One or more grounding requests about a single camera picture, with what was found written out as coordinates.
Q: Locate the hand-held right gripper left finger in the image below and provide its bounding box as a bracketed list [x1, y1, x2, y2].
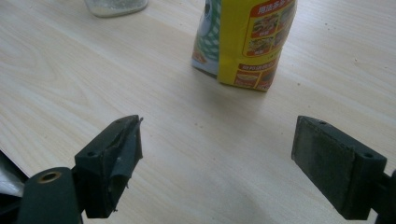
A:
[74, 114, 144, 219]

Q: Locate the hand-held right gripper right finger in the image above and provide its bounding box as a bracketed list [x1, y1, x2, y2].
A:
[290, 115, 389, 221]

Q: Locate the yellow green seasoning pouch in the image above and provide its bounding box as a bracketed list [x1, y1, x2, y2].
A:
[191, 0, 298, 92]

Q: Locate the clear glass jar with lid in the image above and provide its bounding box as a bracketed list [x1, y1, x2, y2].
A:
[83, 0, 149, 18]

